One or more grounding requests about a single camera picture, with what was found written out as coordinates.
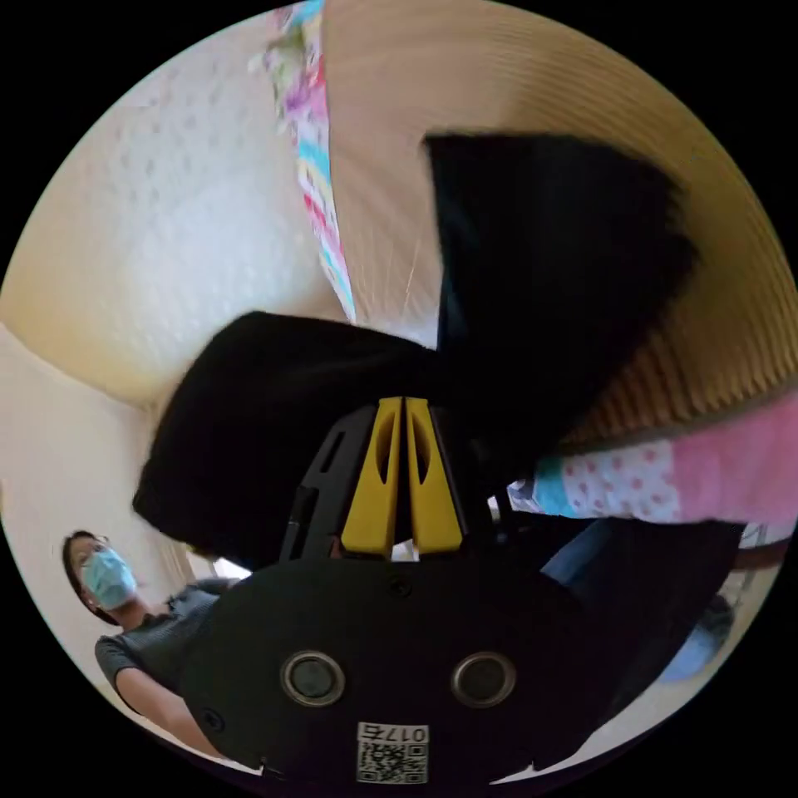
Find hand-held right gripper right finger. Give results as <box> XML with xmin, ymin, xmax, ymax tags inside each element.
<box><xmin>405</xmin><ymin>397</ymin><xmax>465</xmax><ymax>552</ymax></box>

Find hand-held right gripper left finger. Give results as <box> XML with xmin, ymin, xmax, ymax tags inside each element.
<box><xmin>340</xmin><ymin>397</ymin><xmax>404</xmax><ymax>555</ymax></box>

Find black pants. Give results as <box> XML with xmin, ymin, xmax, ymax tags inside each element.
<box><xmin>131</xmin><ymin>132</ymin><xmax>744</xmax><ymax>687</ymax></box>

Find person's body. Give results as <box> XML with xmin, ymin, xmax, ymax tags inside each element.
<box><xmin>61</xmin><ymin>530</ymin><xmax>250</xmax><ymax>759</ymax></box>

